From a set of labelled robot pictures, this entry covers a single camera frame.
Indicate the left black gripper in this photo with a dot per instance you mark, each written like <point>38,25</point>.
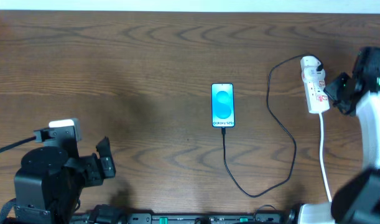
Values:
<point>99,165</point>

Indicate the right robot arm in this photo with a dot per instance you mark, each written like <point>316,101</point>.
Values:
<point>358,201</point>

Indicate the blue Galaxy smartphone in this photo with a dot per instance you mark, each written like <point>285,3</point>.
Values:
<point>222,105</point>

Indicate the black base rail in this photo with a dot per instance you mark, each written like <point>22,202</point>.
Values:
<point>213,218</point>

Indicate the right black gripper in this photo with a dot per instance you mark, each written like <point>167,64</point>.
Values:
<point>345,93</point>

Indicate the white power strip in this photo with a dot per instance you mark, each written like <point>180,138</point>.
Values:
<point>314,84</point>

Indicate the white USB charger adapter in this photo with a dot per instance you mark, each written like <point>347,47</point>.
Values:
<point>312,69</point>

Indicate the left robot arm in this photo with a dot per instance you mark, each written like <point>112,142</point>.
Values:
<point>49,183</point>

